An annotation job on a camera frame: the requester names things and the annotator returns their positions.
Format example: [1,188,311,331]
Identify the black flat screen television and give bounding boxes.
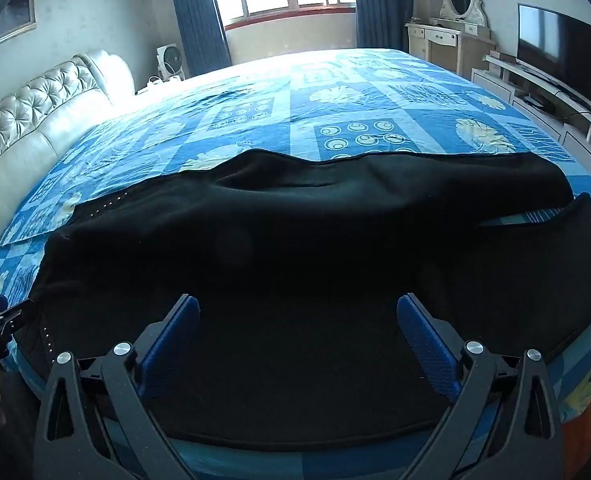
[517,3,591,107]

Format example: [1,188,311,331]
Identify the black pants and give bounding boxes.
[30,150,591,450]

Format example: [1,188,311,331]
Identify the blue curtain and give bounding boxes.
[355,0,414,52]
[173,0,232,76]

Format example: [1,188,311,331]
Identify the right blue curtain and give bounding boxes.
[355,0,414,52]

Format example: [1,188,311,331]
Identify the white box fan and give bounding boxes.
[156,44,184,81]

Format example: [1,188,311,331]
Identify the blue patterned bed sheet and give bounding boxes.
[0,49,591,479]

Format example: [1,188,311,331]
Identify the white television console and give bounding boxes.
[471,55,591,174]

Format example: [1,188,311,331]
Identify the left blue curtain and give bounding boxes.
[173,0,232,76]

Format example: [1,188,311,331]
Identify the cream tufted leather headboard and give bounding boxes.
[0,50,135,240]

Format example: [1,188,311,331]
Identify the white vanity dresser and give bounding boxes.
[405,20,496,79]

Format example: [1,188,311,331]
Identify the framed wall picture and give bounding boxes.
[0,0,37,44]

